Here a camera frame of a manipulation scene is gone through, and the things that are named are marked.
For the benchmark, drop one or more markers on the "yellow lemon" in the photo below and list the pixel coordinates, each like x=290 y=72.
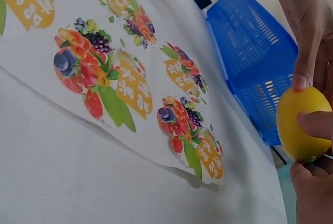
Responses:
x=288 y=127

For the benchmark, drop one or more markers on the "person's right thumb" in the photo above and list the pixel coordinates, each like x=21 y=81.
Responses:
x=305 y=47

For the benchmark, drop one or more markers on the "person's right hand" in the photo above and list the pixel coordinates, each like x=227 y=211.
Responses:
x=307 y=13

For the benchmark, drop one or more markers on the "blue plastic slotted basket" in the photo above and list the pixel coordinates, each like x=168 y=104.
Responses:
x=249 y=47

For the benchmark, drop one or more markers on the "person's right fingers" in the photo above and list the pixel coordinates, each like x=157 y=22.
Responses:
x=312 y=195

